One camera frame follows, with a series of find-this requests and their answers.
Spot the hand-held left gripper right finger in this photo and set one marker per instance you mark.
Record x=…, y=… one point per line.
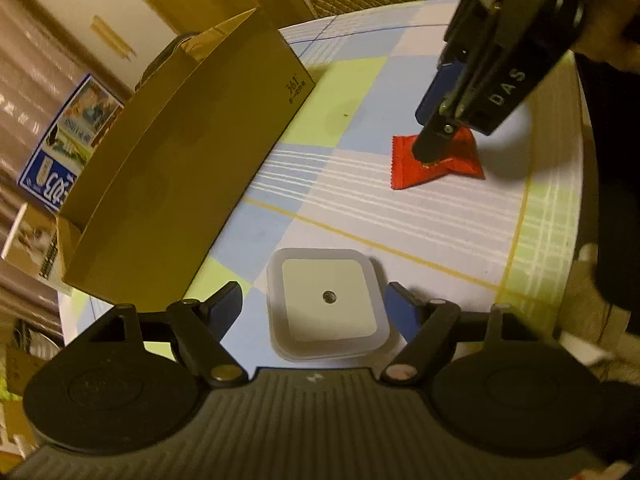
x=400, y=315

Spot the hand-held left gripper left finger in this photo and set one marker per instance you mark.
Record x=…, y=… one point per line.
x=227, y=307

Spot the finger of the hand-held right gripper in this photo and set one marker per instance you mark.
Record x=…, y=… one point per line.
x=435, y=140
x=437, y=90

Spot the red sachet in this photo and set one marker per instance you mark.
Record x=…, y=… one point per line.
x=405, y=172

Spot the white square night light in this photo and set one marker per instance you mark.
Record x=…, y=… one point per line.
x=325, y=320

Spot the brown cardboard box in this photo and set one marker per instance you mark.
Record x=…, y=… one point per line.
x=175, y=185

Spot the checkered cloth desktop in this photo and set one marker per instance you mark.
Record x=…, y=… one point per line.
x=425, y=240

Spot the person's dark clothing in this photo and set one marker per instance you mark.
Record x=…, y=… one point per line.
x=620, y=185

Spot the white picture box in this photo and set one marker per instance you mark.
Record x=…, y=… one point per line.
x=35, y=245

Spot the blue milk carton box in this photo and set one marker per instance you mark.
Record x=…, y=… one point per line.
x=55, y=160

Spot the brown curtain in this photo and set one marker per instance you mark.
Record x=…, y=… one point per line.
x=30, y=85

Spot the beige wall hanger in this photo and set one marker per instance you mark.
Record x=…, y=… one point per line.
x=112, y=37

